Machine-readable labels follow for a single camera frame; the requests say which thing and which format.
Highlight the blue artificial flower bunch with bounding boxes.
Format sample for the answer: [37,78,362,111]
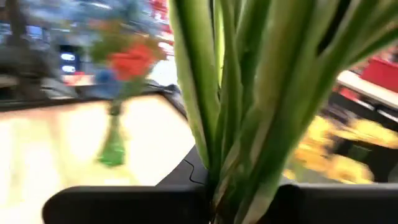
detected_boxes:
[91,68,116,98]

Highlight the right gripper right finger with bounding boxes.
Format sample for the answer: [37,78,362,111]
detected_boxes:
[264,183,398,224]

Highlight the yellow artificial flower bunch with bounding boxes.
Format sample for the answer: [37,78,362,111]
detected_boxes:
[169,0,398,224]

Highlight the red plastic bin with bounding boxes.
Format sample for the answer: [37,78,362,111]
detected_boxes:
[360,57,398,93]

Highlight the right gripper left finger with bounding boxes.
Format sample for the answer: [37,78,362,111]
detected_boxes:
[42,146,215,224]

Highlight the green glass vase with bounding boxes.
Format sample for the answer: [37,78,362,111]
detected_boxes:
[96,101,127,168]

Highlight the red artificial flower bunch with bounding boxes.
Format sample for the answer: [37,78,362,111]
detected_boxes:
[88,21,169,105]

